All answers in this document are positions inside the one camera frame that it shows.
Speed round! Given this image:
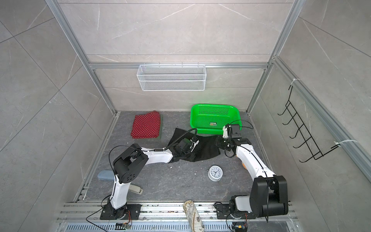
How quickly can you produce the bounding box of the black skirt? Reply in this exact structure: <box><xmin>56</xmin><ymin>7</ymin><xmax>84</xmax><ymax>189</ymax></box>
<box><xmin>168</xmin><ymin>128</ymin><xmax>220</xmax><ymax>163</ymax></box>

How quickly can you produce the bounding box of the red polka dot skirt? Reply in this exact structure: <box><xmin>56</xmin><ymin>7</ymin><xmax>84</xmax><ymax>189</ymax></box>
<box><xmin>130</xmin><ymin>111</ymin><xmax>161</xmax><ymax>139</ymax></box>

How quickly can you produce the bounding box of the green skirt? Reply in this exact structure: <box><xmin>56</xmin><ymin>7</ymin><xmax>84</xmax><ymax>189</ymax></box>
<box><xmin>158</xmin><ymin>115</ymin><xmax>163</xmax><ymax>139</ymax></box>

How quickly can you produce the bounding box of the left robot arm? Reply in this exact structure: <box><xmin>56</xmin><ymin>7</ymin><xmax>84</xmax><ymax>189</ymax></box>
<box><xmin>99</xmin><ymin>129</ymin><xmax>199</xmax><ymax>222</ymax></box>

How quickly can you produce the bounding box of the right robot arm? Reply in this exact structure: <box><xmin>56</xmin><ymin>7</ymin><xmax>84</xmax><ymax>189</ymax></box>
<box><xmin>216</xmin><ymin>124</ymin><xmax>289</xmax><ymax>219</ymax></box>

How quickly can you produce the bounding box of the green plastic basket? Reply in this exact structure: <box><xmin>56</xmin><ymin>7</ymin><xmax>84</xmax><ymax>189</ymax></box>
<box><xmin>190</xmin><ymin>104</ymin><xmax>242</xmax><ymax>135</ymax></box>

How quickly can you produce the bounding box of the white alarm clock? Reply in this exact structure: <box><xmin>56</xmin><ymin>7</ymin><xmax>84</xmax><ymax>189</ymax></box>
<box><xmin>208</xmin><ymin>165</ymin><xmax>223</xmax><ymax>182</ymax></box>

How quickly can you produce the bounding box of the beige remote control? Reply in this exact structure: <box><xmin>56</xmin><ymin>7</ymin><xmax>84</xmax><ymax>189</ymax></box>
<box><xmin>129</xmin><ymin>184</ymin><xmax>144</xmax><ymax>195</ymax></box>

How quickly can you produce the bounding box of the patterned rolled cloth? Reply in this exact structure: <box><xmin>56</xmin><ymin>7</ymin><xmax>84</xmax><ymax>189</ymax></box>
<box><xmin>183</xmin><ymin>200</ymin><xmax>204</xmax><ymax>232</ymax></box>

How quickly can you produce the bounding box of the light blue cup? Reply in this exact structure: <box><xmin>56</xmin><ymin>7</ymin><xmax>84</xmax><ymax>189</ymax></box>
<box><xmin>97</xmin><ymin>170</ymin><xmax>116</xmax><ymax>181</ymax></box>

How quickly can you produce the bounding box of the black wall hook rack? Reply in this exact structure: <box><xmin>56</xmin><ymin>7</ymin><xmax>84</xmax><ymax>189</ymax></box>
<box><xmin>277</xmin><ymin>86</ymin><xmax>341</xmax><ymax>163</ymax></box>

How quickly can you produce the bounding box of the white wire wall basket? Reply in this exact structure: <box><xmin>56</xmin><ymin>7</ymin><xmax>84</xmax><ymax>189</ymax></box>
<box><xmin>137</xmin><ymin>64</ymin><xmax>207</xmax><ymax>91</ymax></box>

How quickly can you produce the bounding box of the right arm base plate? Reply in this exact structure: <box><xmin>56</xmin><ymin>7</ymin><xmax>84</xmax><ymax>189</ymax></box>
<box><xmin>214</xmin><ymin>202</ymin><xmax>256</xmax><ymax>219</ymax></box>

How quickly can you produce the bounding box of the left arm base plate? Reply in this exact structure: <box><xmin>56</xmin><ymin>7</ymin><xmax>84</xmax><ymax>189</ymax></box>
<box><xmin>100</xmin><ymin>204</ymin><xmax>142</xmax><ymax>220</ymax></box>

